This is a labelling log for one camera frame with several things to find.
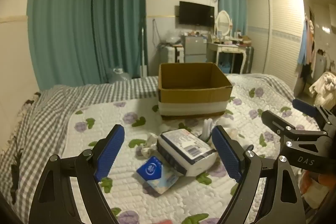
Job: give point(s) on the white floral quilt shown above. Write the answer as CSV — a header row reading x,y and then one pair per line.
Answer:
x,y
136,197

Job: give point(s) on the dark suitcase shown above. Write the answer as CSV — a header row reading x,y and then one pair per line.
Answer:
x,y
248,58

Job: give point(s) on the black wall television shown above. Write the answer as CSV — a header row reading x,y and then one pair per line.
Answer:
x,y
196,13

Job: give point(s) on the white louvered wardrobe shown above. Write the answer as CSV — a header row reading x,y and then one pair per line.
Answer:
x,y
283,37

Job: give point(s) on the cosmetics clutter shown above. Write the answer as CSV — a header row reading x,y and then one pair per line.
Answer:
x,y
236,40

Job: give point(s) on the hanging clothes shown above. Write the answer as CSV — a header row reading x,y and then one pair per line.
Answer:
x,y
305,48

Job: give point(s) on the light grey suitcase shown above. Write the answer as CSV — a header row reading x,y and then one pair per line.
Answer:
x,y
169,53

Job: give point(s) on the white upright pole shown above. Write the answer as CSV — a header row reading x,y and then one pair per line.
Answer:
x,y
143,56

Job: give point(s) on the white dressing table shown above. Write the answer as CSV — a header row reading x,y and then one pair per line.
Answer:
x,y
225,49

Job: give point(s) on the pile of white clothes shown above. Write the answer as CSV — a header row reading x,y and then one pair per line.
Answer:
x,y
325,87

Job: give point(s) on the orange white bag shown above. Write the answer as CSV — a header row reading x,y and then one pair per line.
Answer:
x,y
312,187

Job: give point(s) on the large white tissue pack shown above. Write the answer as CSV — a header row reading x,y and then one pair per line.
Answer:
x,y
183,150

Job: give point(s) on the brown cardboard box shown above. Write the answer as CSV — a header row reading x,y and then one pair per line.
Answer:
x,y
194,103

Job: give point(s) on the small blue tissue packet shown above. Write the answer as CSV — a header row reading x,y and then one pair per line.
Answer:
x,y
152,170

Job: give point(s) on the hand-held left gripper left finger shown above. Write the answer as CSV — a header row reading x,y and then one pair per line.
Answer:
x,y
110,153

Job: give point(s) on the white oval vanity mirror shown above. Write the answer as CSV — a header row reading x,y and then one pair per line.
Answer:
x,y
223,23

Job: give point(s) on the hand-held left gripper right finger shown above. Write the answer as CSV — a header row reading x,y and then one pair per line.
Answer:
x,y
227,158

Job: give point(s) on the box with blue plastic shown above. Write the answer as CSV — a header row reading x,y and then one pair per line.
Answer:
x,y
225,64

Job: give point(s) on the clear plastic bag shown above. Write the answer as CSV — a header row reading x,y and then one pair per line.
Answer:
x,y
172,39

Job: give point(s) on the wide teal curtain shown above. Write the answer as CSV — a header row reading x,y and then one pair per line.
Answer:
x,y
60,19

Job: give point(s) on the grey checked bed sheet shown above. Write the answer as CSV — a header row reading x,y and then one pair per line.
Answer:
x,y
44,119

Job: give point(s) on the clear water jug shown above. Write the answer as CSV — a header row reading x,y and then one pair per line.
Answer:
x,y
119,74

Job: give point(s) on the narrow teal curtain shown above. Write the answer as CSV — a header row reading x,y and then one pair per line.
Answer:
x,y
231,1

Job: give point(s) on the white cloth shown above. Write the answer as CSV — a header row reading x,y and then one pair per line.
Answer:
x,y
147,146

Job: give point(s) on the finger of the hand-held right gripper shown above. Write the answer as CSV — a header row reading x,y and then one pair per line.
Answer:
x,y
305,106
275,123

